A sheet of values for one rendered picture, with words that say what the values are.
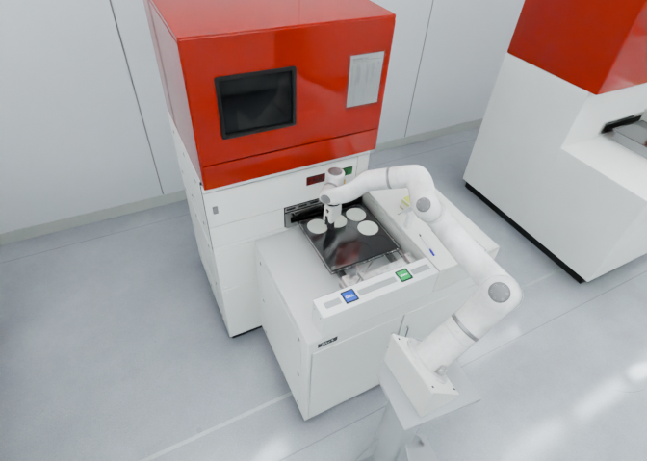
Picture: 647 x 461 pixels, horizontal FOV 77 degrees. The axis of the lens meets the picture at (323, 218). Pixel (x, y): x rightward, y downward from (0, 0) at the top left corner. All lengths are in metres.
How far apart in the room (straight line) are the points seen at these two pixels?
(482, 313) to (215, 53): 1.21
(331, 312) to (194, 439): 1.16
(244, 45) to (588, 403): 2.59
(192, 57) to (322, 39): 0.46
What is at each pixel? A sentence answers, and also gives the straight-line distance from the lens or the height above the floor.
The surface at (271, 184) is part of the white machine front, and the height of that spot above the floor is 1.14.
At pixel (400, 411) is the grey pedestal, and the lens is 1.61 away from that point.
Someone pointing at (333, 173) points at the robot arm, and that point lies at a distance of 1.76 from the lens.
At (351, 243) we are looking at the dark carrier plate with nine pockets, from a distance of 1.93.
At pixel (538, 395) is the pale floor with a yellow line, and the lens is 2.84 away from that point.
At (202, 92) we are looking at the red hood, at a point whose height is 1.63.
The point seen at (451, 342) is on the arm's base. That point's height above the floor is 1.04.
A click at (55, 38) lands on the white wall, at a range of 3.02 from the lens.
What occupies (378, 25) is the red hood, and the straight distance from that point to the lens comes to 1.70.
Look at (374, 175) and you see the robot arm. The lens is 1.70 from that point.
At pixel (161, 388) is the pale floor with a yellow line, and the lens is 2.62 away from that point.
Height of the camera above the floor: 2.27
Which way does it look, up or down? 42 degrees down
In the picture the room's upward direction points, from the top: 4 degrees clockwise
